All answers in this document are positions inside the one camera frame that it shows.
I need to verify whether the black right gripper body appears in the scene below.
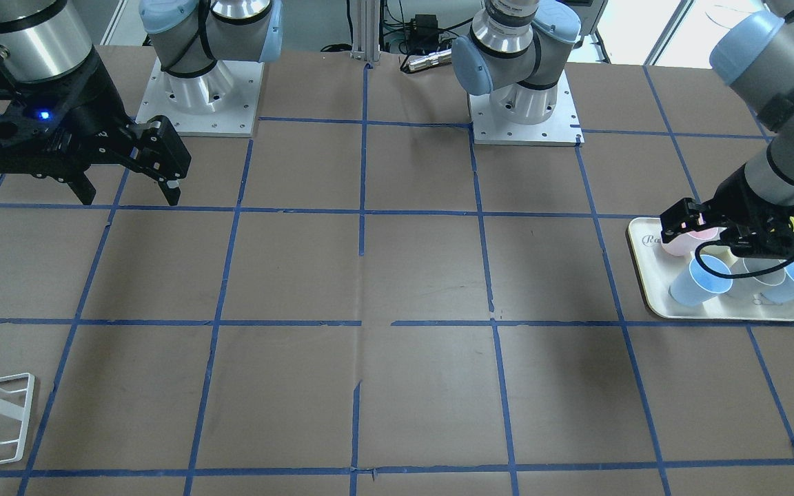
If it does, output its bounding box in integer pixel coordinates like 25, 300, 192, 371
0, 48, 153, 206

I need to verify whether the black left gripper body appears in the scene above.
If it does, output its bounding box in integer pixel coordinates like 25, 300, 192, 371
703, 165, 794, 258

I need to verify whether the light blue plastic cup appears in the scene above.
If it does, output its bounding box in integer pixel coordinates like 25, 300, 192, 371
668, 257, 733, 307

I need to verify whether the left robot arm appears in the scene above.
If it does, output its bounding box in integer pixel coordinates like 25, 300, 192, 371
451, 1, 794, 260

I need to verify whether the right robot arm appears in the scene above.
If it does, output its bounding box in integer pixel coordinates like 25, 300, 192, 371
0, 1, 283, 206

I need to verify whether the pink plastic cup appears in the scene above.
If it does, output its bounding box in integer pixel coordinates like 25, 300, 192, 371
661, 228, 720, 257

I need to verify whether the grey plastic cup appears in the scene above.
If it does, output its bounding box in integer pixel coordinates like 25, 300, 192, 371
725, 258, 786, 301

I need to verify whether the cream plastic tray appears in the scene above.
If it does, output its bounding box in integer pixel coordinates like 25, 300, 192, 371
627, 217, 794, 322

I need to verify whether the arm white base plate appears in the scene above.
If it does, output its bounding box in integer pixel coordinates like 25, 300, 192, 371
467, 72, 585, 147
136, 60, 267, 138

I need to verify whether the silver aluminium frame post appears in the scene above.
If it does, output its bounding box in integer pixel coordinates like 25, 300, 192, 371
349, 0, 381, 68

